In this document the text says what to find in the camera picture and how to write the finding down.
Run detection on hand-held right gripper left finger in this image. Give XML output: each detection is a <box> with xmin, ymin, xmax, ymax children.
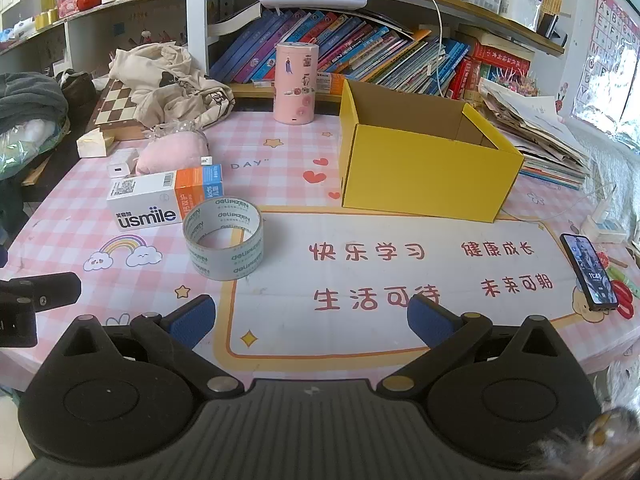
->
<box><xmin>50</xmin><ymin>294</ymin><xmax>246</xmax><ymax>402</ymax></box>

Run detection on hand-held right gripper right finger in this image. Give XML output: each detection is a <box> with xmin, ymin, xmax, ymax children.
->
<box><xmin>376</xmin><ymin>294</ymin><xmax>587</xmax><ymax>402</ymax></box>

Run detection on clear packing tape roll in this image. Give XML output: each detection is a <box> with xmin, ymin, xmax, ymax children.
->
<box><xmin>182</xmin><ymin>199</ymin><xmax>264</xmax><ymax>281</ymax></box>

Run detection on white orange toothpaste box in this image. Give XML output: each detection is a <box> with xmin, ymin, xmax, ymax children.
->
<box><xmin>106</xmin><ymin>164</ymin><xmax>224</xmax><ymax>232</ymax></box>

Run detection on yellow cardboard box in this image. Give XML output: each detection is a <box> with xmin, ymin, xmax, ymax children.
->
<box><xmin>339</xmin><ymin>79</ymin><xmax>525</xmax><ymax>223</ymax></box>

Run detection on pink plush pig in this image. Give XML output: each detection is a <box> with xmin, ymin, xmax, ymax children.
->
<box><xmin>136</xmin><ymin>129</ymin><xmax>214</xmax><ymax>176</ymax></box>

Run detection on iridescent plastic bag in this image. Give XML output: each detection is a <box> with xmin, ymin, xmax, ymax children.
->
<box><xmin>0</xmin><ymin>119</ymin><xmax>72</xmax><ymax>181</ymax></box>

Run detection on white charger adapter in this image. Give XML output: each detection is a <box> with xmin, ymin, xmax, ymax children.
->
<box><xmin>107</xmin><ymin>149</ymin><xmax>140</xmax><ymax>179</ymax></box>

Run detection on white tissue packet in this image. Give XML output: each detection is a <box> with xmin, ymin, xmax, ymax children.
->
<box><xmin>76</xmin><ymin>127</ymin><xmax>118</xmax><ymax>158</ymax></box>

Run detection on pink checked table mat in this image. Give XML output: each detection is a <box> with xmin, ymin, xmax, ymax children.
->
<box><xmin>0</xmin><ymin>105</ymin><xmax>640</xmax><ymax>387</ymax></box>

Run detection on grey blanket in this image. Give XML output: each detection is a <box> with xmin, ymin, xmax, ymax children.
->
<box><xmin>0</xmin><ymin>72</ymin><xmax>69</xmax><ymax>133</ymax></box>

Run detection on black smartphone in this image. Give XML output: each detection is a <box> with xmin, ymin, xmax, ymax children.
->
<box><xmin>559</xmin><ymin>232</ymin><xmax>620</xmax><ymax>313</ymax></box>

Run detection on dark brown bag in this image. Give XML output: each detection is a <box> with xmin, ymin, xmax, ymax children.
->
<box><xmin>59</xmin><ymin>71</ymin><xmax>99</xmax><ymax>136</ymax></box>

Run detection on wooden chess board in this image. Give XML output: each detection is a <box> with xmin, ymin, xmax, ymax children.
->
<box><xmin>94</xmin><ymin>79</ymin><xmax>151</xmax><ymax>141</ymax></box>

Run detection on red scissors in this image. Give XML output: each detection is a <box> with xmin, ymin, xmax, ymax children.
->
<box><xmin>606</xmin><ymin>279</ymin><xmax>637</xmax><ymax>318</ymax></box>

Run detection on white power strip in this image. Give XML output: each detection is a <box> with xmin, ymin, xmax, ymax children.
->
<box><xmin>580</xmin><ymin>212</ymin><xmax>629</xmax><ymax>244</ymax></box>

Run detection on person's fuzzy clothing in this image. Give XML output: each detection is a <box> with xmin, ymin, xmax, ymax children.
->
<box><xmin>530</xmin><ymin>360</ymin><xmax>640</xmax><ymax>480</ymax></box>

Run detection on stack of papers and booklets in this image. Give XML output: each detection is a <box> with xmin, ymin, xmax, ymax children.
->
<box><xmin>477</xmin><ymin>77</ymin><xmax>594</xmax><ymax>191</ymax></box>

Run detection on beige cloth bag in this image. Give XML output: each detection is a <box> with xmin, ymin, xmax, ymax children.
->
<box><xmin>107</xmin><ymin>42</ymin><xmax>236</xmax><ymax>128</ymax></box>

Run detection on pink cylinder with stickers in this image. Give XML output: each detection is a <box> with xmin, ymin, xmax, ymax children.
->
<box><xmin>273</xmin><ymin>41</ymin><xmax>320</xmax><ymax>125</ymax></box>

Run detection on row of colourful books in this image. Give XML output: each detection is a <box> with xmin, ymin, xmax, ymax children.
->
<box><xmin>209</xmin><ymin>7</ymin><xmax>532</xmax><ymax>102</ymax></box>

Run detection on thick white-paged book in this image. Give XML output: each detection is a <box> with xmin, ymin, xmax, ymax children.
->
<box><xmin>207</xmin><ymin>1</ymin><xmax>263</xmax><ymax>37</ymax></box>

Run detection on white bookshelf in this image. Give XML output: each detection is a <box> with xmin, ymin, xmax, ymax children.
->
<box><xmin>0</xmin><ymin>0</ymin><xmax>568</xmax><ymax>103</ymax></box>

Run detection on white desk lamp bar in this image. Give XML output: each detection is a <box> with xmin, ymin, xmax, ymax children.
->
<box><xmin>259</xmin><ymin>0</ymin><xmax>368</xmax><ymax>11</ymax></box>

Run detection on white cable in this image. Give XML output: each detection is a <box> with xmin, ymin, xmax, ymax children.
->
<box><xmin>400</xmin><ymin>0</ymin><xmax>447</xmax><ymax>97</ymax></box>

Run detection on pink alphabet wall poster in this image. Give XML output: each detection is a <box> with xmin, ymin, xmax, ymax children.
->
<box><xmin>575</xmin><ymin>0</ymin><xmax>640</xmax><ymax>123</ymax></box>

